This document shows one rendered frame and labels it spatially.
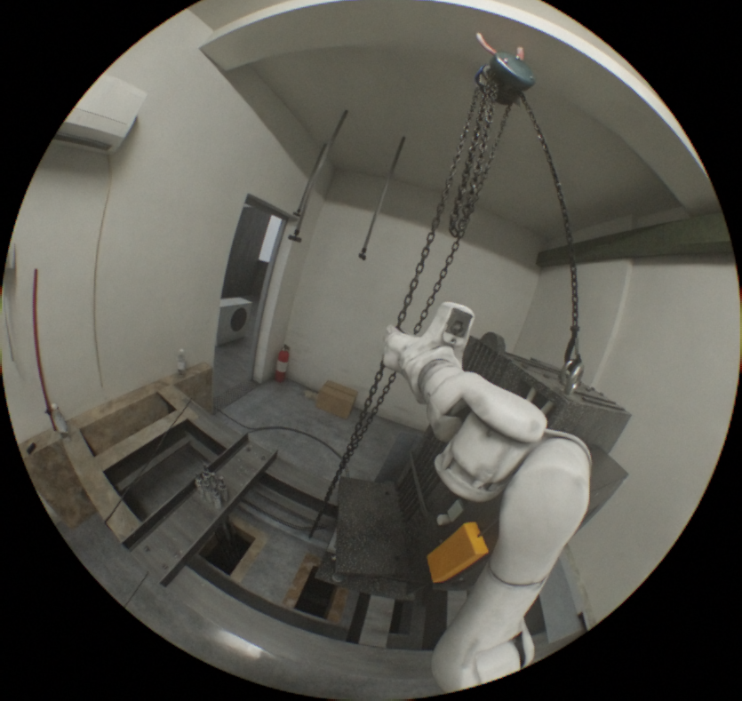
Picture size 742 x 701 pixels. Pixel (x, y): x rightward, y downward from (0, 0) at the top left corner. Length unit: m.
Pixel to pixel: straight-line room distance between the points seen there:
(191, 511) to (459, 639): 1.04
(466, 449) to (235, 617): 0.97
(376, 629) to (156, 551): 0.82
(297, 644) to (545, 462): 0.97
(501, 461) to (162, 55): 1.78
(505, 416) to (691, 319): 1.57
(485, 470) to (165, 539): 1.09
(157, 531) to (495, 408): 1.15
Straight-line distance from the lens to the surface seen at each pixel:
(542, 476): 0.17
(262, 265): 7.91
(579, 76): 1.21
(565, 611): 1.67
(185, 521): 1.15
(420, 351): 0.30
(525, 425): 0.17
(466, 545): 0.50
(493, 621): 0.28
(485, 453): 0.18
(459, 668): 0.34
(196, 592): 1.06
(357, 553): 0.88
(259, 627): 1.03
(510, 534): 0.20
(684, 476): 1.51
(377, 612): 1.10
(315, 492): 1.26
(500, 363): 0.63
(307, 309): 3.04
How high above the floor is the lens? 1.69
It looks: 13 degrees down
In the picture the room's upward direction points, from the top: 18 degrees clockwise
